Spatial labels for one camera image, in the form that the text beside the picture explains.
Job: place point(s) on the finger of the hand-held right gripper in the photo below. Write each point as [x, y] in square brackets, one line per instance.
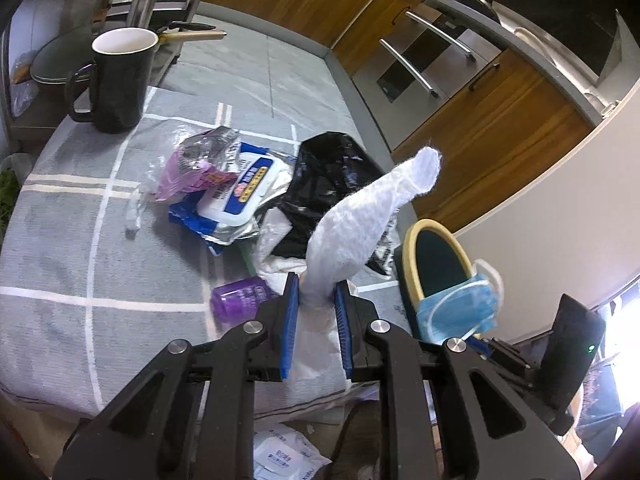
[500, 355]

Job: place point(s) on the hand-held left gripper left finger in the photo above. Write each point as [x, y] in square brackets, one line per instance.
[290, 325]

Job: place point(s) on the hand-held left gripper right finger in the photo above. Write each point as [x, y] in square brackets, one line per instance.
[344, 330]

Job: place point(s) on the purple spray bottle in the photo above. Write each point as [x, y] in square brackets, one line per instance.
[240, 300]

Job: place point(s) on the blue face mask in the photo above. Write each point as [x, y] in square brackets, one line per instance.
[450, 315]

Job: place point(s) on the white paper towel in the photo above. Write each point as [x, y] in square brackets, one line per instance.
[350, 230]

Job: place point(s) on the yellow rimmed teal bin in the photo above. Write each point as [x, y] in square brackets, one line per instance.
[440, 260]

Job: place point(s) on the black plastic bag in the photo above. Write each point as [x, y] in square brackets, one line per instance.
[325, 170]

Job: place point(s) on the purple snack packet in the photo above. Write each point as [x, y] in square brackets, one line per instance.
[185, 175]

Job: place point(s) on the crumpled white tissue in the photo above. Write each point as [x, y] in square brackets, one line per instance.
[275, 245]

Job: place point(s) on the black white printed wrapper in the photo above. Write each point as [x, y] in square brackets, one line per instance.
[386, 252]

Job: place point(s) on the wet wipes pack blue print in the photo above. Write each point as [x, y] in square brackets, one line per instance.
[285, 455]

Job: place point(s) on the white wet wipes pack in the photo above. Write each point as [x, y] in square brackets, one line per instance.
[245, 190]

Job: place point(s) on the clear plastic wrapper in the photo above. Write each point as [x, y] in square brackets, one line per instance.
[136, 207]

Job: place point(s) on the grey checked blanket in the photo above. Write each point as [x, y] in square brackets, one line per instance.
[65, 260]

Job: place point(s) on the stainless steel oven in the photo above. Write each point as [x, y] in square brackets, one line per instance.
[400, 85]

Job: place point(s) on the black mug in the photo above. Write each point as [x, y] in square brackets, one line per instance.
[120, 90]

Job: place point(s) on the grey kitchen countertop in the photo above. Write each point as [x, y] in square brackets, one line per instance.
[540, 55]

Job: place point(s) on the steel sink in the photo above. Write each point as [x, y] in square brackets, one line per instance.
[545, 45]

